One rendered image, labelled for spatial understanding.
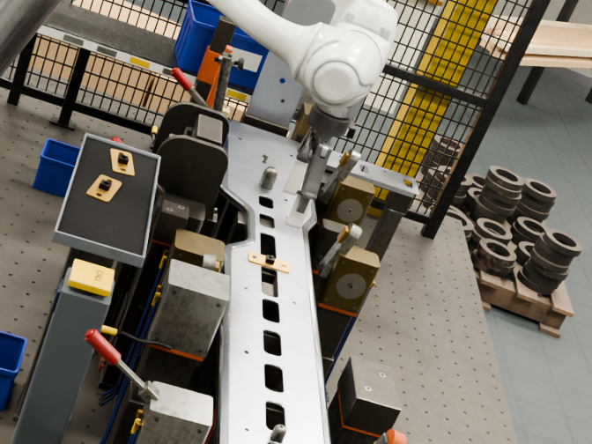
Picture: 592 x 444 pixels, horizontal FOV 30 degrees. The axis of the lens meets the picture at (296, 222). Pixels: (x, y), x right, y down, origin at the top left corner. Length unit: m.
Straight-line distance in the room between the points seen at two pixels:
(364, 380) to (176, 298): 0.35
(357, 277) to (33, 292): 0.68
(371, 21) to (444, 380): 1.05
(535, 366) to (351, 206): 2.12
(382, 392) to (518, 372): 2.57
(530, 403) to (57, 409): 2.79
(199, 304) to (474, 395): 1.06
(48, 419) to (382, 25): 0.84
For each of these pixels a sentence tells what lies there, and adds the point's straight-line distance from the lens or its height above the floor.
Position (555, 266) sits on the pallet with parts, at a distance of 4.71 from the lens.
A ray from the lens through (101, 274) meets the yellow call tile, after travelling 1.60.
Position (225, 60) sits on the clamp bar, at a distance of 2.43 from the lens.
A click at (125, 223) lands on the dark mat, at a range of 1.74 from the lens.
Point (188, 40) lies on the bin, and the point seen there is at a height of 1.11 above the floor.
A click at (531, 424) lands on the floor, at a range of 4.13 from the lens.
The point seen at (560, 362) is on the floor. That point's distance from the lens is 4.64.
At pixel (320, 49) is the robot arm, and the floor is 1.49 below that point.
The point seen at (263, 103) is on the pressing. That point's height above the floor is 1.04.
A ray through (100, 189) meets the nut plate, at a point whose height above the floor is 1.16.
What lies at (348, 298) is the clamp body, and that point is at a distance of 2.22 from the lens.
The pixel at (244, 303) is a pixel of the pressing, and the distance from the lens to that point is 1.97.
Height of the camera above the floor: 1.98
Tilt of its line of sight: 25 degrees down
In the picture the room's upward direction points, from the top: 23 degrees clockwise
